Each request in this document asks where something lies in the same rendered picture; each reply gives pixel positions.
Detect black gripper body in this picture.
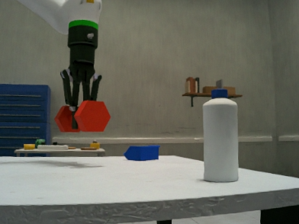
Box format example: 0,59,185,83
68,44,95,82

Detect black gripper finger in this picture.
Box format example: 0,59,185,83
60,69,82,130
82,70,102,101

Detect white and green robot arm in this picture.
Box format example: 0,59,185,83
17,0,102,50

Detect red dumbbell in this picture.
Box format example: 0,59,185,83
54,101,111,133

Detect white plastic bottle with blue cap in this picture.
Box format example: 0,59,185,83
203,89,239,183

